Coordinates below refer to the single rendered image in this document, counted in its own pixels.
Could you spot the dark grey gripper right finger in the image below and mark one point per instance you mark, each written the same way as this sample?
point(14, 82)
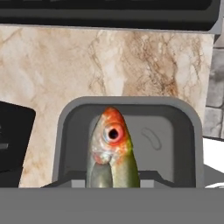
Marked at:
point(147, 183)

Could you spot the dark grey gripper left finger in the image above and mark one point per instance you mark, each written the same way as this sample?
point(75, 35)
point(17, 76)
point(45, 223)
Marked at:
point(76, 183)

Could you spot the raw fish with orange head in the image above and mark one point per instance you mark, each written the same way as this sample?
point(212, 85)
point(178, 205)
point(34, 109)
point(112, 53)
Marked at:
point(112, 151)

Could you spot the grey tupperware container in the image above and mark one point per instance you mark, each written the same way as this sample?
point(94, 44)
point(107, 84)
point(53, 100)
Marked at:
point(175, 122)

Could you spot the black box appliance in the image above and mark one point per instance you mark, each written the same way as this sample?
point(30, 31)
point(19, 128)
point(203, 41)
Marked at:
point(13, 140)

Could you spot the black appliance with grey edge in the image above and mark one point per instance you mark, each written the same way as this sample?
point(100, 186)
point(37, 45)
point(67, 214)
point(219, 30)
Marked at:
point(110, 14)

